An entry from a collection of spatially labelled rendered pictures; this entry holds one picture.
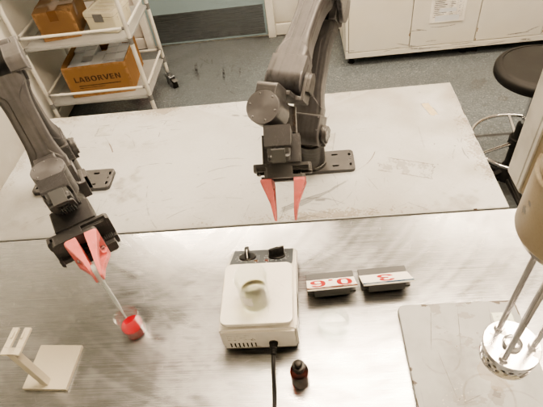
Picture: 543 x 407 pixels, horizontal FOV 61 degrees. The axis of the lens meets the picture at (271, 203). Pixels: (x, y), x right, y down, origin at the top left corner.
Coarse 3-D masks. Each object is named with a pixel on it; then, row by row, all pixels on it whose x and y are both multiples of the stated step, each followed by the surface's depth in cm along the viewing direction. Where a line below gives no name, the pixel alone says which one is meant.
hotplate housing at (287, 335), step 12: (228, 264) 86; (288, 324) 74; (228, 336) 75; (240, 336) 75; (252, 336) 75; (264, 336) 75; (276, 336) 75; (288, 336) 75; (228, 348) 79; (240, 348) 79; (276, 348) 75
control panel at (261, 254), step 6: (234, 252) 90; (240, 252) 90; (252, 252) 89; (258, 252) 89; (264, 252) 89; (288, 252) 88; (234, 258) 87; (258, 258) 86; (264, 258) 86; (270, 258) 86; (282, 258) 85; (288, 258) 85
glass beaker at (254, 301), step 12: (252, 264) 73; (240, 276) 73; (252, 276) 75; (264, 276) 73; (240, 288) 69; (264, 288) 71; (240, 300) 74; (252, 300) 71; (264, 300) 72; (252, 312) 74
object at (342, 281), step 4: (316, 280) 86; (320, 280) 86; (324, 280) 86; (328, 280) 86; (332, 280) 85; (336, 280) 85; (340, 280) 85; (344, 280) 84; (348, 280) 84; (352, 280) 84; (308, 284) 84; (312, 284) 84; (316, 284) 84; (320, 284) 84; (324, 284) 83; (328, 284) 83; (332, 284) 83; (336, 284) 82; (340, 284) 82; (344, 284) 82
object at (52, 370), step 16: (16, 336) 72; (16, 352) 70; (48, 352) 82; (64, 352) 82; (80, 352) 82; (32, 368) 74; (48, 368) 80; (64, 368) 80; (32, 384) 78; (48, 384) 78; (64, 384) 78
